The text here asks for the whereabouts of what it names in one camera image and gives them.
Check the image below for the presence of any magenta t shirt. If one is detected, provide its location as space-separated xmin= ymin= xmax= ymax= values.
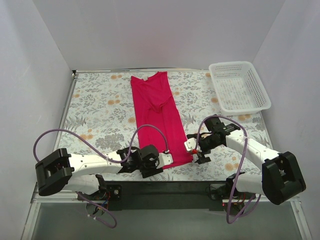
xmin=130 ymin=71 xmax=193 ymax=169

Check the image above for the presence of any white plastic basket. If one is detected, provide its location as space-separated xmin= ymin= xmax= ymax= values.
xmin=208 ymin=61 xmax=272 ymax=116

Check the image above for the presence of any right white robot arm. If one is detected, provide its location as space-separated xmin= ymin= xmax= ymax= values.
xmin=184 ymin=115 xmax=307 ymax=205

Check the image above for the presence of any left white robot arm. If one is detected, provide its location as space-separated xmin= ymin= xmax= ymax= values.
xmin=35 ymin=144 xmax=173 ymax=200

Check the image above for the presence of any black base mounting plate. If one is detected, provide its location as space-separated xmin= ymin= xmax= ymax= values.
xmin=77 ymin=181 xmax=258 ymax=211

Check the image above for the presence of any floral patterned table mat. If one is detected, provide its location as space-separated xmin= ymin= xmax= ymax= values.
xmin=58 ymin=71 xmax=260 ymax=181

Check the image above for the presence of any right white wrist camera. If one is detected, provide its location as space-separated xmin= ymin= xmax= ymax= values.
xmin=184 ymin=138 xmax=201 ymax=154

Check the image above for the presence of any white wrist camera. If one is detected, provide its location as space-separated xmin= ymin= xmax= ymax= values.
xmin=184 ymin=138 xmax=201 ymax=154
xmin=157 ymin=152 xmax=174 ymax=169

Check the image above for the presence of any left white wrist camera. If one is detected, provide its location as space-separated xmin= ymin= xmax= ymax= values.
xmin=157 ymin=152 xmax=174 ymax=169

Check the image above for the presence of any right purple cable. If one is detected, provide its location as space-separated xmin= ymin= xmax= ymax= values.
xmin=196 ymin=114 xmax=262 ymax=225

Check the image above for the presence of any purple cable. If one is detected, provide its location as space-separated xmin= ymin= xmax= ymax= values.
xmin=196 ymin=114 xmax=262 ymax=225
xmin=32 ymin=123 xmax=171 ymax=229

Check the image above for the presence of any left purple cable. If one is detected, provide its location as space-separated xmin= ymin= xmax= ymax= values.
xmin=32 ymin=123 xmax=171 ymax=229

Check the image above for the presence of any aluminium frame rail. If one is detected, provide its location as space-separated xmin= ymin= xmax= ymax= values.
xmin=22 ymin=181 xmax=311 ymax=240

